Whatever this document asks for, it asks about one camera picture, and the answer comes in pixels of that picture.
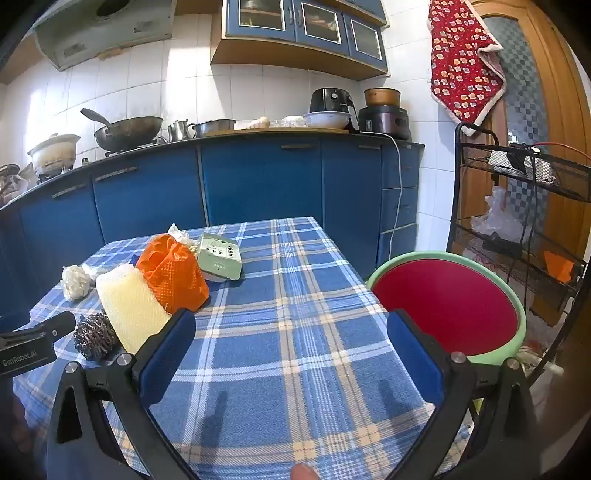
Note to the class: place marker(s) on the steel wool scrubber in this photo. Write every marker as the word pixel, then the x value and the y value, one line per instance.
pixel 94 337

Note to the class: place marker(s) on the person's right hand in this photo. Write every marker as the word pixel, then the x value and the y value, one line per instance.
pixel 304 472

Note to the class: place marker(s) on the twisted white tissue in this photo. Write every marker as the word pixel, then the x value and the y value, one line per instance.
pixel 76 281

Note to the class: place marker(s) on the red patterned quilt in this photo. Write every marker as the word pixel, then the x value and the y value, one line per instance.
pixel 457 69

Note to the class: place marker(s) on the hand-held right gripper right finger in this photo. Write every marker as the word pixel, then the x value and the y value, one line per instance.
pixel 415 360

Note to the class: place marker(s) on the grey range hood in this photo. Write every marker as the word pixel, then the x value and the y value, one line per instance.
pixel 92 37

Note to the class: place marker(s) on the small printed cardboard box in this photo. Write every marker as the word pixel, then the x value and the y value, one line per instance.
pixel 219 258

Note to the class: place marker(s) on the brown inner pot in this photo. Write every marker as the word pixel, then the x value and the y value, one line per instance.
pixel 381 97

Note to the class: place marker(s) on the steel bowl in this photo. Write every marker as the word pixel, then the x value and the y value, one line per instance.
pixel 214 127

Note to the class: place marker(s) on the metal kettle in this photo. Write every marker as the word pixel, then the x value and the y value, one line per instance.
pixel 178 131

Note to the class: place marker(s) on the black wok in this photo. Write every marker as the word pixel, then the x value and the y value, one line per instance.
pixel 129 131

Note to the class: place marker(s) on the blue plaid tablecloth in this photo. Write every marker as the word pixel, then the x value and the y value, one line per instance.
pixel 286 323

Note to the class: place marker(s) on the blue textured cloth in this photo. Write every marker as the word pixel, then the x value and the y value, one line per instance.
pixel 136 261

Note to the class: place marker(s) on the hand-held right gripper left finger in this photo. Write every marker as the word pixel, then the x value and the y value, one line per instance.
pixel 166 360

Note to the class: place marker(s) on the yellow sponge block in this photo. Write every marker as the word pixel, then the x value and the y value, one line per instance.
pixel 129 304

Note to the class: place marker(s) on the wooden door with glass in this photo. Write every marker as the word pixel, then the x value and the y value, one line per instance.
pixel 521 106

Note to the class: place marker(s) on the white bowl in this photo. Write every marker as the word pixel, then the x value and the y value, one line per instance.
pixel 325 120

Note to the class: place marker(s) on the blue kitchen base cabinet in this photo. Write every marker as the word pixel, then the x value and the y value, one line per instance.
pixel 258 184

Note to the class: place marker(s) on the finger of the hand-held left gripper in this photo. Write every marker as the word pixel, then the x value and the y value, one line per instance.
pixel 53 328

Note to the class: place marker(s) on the white cooking pot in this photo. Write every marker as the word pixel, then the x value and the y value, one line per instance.
pixel 53 152

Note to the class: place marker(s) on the clear plastic bag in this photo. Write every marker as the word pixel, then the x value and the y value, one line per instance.
pixel 501 217

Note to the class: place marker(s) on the orange plastic bag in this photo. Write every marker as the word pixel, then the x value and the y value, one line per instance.
pixel 175 277

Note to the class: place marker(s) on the red basin with green rim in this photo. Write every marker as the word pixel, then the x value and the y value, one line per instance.
pixel 443 304

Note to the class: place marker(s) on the black air fryer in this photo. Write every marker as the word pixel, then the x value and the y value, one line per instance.
pixel 330 99

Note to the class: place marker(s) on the orange paper packet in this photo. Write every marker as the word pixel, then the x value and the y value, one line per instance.
pixel 558 267

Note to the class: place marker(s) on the blue wall cabinet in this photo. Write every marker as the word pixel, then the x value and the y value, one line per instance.
pixel 277 23

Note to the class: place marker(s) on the crumpled white paper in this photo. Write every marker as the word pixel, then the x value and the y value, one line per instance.
pixel 182 236

